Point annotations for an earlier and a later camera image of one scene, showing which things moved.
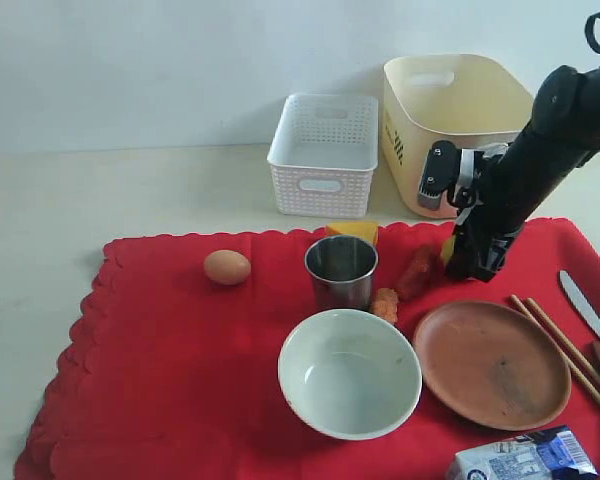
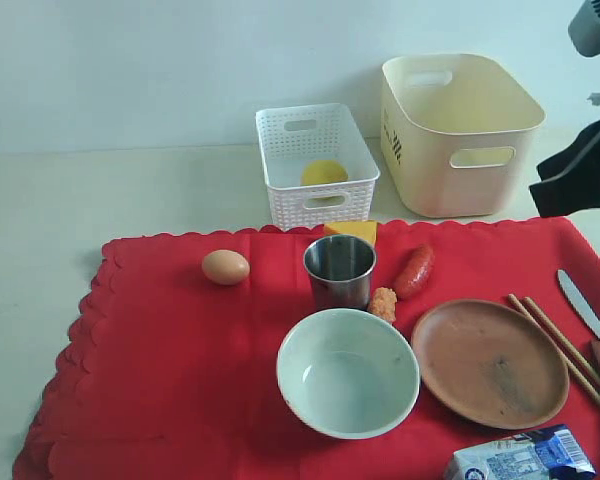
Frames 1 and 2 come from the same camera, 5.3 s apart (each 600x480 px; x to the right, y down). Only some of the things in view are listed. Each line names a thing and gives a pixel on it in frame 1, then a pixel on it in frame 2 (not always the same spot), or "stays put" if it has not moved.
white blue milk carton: x=553 y=454 stays put
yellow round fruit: x=448 y=249 to x=322 y=172
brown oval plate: x=493 y=363 stays put
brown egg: x=227 y=267 stays put
